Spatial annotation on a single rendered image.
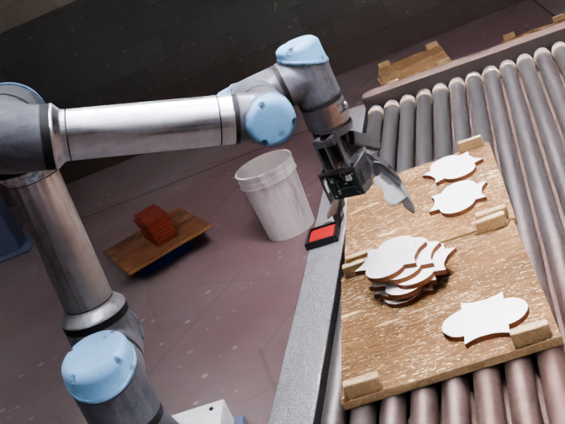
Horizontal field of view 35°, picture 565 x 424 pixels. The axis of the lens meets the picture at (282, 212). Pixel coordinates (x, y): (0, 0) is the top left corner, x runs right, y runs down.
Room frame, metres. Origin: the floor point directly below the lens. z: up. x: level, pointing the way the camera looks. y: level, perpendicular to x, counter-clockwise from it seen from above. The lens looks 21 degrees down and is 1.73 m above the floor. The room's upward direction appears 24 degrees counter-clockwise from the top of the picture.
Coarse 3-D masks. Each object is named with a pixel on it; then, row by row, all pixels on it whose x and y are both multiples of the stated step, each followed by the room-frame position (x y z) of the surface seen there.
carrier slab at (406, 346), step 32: (512, 224) 1.51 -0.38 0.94; (480, 256) 1.44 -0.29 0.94; (512, 256) 1.40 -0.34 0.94; (352, 288) 1.54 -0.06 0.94; (448, 288) 1.39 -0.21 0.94; (480, 288) 1.34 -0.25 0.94; (512, 288) 1.30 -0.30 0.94; (352, 320) 1.42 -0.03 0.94; (384, 320) 1.38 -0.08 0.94; (416, 320) 1.33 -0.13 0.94; (352, 352) 1.32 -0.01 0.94; (384, 352) 1.28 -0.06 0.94; (416, 352) 1.24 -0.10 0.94; (448, 352) 1.20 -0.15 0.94; (480, 352) 1.17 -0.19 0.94; (512, 352) 1.14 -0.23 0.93; (384, 384) 1.20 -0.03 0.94; (416, 384) 1.17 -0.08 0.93
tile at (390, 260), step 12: (396, 240) 1.52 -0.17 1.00; (408, 240) 1.50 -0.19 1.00; (372, 252) 1.51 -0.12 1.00; (384, 252) 1.49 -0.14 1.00; (396, 252) 1.47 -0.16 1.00; (408, 252) 1.45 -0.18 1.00; (372, 264) 1.47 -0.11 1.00; (384, 264) 1.45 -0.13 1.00; (396, 264) 1.43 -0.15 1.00; (408, 264) 1.42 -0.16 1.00; (372, 276) 1.43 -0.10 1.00; (384, 276) 1.41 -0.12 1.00; (396, 276) 1.41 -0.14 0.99
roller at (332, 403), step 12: (372, 108) 2.56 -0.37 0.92; (372, 120) 2.46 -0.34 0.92; (372, 132) 2.37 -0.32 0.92; (336, 324) 1.47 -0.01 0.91; (336, 336) 1.43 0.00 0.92; (336, 348) 1.38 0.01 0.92; (336, 360) 1.35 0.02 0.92; (336, 372) 1.31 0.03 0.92; (336, 384) 1.28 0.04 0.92; (336, 396) 1.25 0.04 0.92; (324, 408) 1.24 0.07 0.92; (336, 408) 1.22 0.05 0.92; (324, 420) 1.20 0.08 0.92; (336, 420) 1.19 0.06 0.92
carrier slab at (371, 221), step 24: (480, 168) 1.80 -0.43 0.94; (432, 192) 1.79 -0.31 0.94; (504, 192) 1.64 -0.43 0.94; (360, 216) 1.83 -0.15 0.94; (384, 216) 1.78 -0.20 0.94; (408, 216) 1.73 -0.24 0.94; (432, 216) 1.68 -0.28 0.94; (456, 216) 1.63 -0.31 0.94; (360, 240) 1.72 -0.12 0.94; (384, 240) 1.67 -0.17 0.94; (432, 240) 1.58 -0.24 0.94
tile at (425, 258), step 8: (416, 240) 1.51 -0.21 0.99; (424, 240) 1.49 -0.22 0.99; (432, 248) 1.45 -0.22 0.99; (424, 256) 1.44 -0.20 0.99; (432, 256) 1.44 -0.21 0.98; (424, 264) 1.41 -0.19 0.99; (432, 264) 1.40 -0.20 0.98; (408, 272) 1.41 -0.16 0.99; (416, 272) 1.40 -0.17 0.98; (392, 280) 1.41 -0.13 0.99; (400, 280) 1.40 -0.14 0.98; (408, 280) 1.40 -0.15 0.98
